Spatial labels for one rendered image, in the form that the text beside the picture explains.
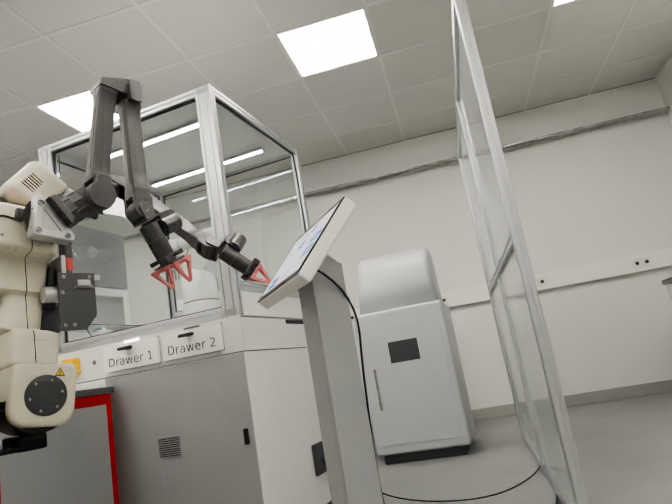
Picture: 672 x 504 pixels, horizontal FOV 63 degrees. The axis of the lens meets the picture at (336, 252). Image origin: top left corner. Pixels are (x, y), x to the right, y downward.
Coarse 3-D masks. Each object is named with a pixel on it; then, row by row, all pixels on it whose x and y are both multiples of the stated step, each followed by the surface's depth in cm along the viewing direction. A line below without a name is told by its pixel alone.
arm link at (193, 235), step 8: (160, 208) 202; (168, 208) 203; (184, 224) 200; (192, 224) 201; (176, 232) 200; (184, 232) 198; (192, 232) 198; (200, 232) 198; (208, 232) 199; (192, 240) 197; (200, 240) 195; (200, 248) 200; (208, 248) 195; (208, 256) 198
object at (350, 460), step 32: (320, 288) 186; (320, 320) 183; (320, 352) 183; (352, 352) 184; (320, 384) 185; (352, 384) 181; (320, 416) 188; (352, 416) 178; (352, 448) 176; (352, 480) 173
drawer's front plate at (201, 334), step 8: (200, 328) 228; (208, 328) 227; (216, 328) 226; (168, 336) 234; (176, 336) 232; (192, 336) 229; (200, 336) 228; (208, 336) 227; (216, 336) 225; (168, 344) 233; (176, 344) 232; (184, 344) 230; (192, 344) 229; (200, 344) 227; (208, 344) 226; (216, 344) 225; (184, 352) 230; (192, 352) 228; (200, 352) 227; (208, 352) 226; (168, 360) 232
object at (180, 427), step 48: (96, 384) 246; (144, 384) 237; (192, 384) 228; (240, 384) 220; (288, 384) 252; (144, 432) 233; (192, 432) 225; (240, 432) 218; (288, 432) 241; (144, 480) 230; (192, 480) 222; (240, 480) 215; (288, 480) 231
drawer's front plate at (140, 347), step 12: (108, 348) 244; (132, 348) 239; (144, 348) 237; (156, 348) 235; (108, 360) 243; (120, 360) 241; (132, 360) 238; (144, 360) 236; (156, 360) 234; (108, 372) 242
